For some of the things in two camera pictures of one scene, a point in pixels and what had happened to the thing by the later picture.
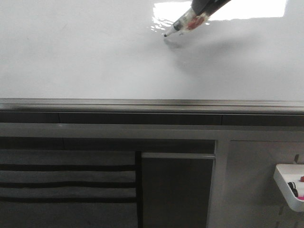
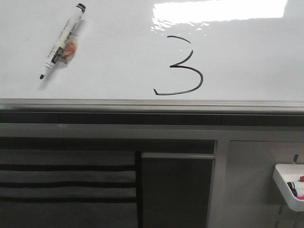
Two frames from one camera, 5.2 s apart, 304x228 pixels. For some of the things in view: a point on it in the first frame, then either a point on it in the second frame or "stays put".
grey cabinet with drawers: [71, 175] stays put
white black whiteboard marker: [189, 21] → [46, 15]
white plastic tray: [284, 173] stays put
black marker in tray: [292, 186] stays put
